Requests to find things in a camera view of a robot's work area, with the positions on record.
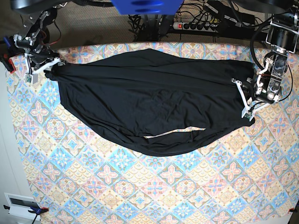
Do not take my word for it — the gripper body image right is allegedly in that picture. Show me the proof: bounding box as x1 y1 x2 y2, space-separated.
242 78 269 105

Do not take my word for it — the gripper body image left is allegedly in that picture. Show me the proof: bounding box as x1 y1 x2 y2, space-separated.
29 50 60 70

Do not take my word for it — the black t-shirt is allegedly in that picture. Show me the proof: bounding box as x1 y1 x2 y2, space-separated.
45 49 254 156

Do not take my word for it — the robot arm image right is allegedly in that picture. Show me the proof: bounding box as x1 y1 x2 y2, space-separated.
250 11 299 105

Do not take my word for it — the red black clamp upper left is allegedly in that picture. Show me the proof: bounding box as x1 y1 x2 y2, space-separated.
0 36 16 74

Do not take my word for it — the white power strip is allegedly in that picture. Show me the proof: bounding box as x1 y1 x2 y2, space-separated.
172 22 218 32

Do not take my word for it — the patterned tablecloth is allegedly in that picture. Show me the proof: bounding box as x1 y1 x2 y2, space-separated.
6 54 299 224

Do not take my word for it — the orange clamp lower right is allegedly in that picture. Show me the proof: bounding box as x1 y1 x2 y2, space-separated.
289 208 298 213

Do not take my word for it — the blue clamp lower left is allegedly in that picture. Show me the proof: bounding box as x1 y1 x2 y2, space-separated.
3 205 49 224

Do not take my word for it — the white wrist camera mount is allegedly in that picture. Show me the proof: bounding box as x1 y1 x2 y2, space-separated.
24 53 65 84
231 78 270 121

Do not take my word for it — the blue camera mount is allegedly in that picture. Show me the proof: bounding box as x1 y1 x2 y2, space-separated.
111 0 183 15

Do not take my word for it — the white wall vent box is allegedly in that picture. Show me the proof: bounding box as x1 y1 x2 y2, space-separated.
4 193 38 221

